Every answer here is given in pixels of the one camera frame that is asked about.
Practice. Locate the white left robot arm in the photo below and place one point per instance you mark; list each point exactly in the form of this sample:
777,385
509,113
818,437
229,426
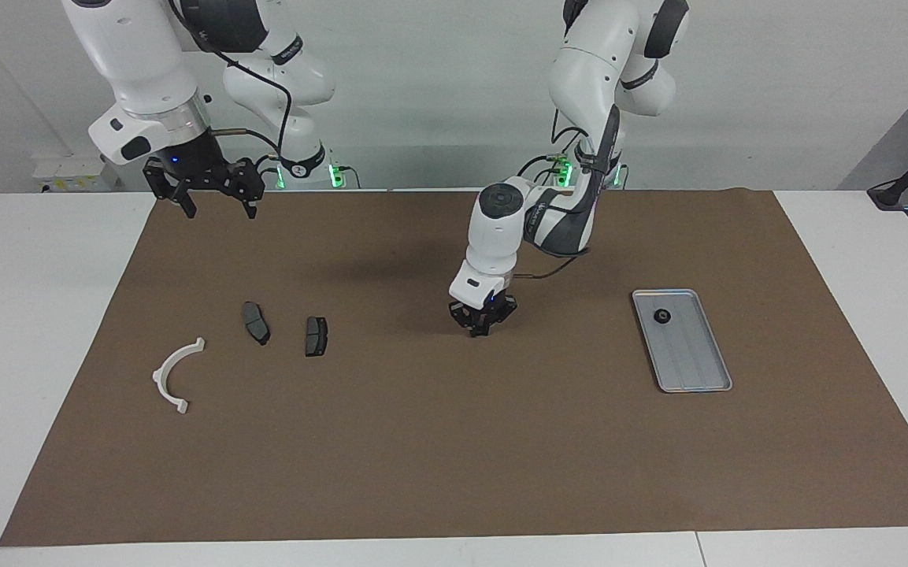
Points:
587,71

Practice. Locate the curved dark grey brake pad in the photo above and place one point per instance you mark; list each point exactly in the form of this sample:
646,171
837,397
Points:
255,321

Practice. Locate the large black bearing gear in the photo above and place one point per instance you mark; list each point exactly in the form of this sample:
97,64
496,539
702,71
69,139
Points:
662,316

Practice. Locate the rectangular dark grey brake pad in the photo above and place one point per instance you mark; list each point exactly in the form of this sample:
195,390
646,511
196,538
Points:
316,336

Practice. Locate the brown table mat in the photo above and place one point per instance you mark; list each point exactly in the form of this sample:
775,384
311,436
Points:
454,441

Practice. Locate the white power strip box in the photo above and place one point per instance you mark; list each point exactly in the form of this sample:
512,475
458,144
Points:
75,173

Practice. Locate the white curved plastic bracket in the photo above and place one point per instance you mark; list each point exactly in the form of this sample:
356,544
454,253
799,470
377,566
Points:
164,376

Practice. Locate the silver metal tray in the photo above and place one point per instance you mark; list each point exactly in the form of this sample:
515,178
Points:
694,354

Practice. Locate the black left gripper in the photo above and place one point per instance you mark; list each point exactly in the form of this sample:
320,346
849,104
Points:
485,309

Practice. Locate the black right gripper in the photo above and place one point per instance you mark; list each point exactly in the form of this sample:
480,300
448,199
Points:
201,165

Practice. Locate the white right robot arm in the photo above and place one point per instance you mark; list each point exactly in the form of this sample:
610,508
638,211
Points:
131,55

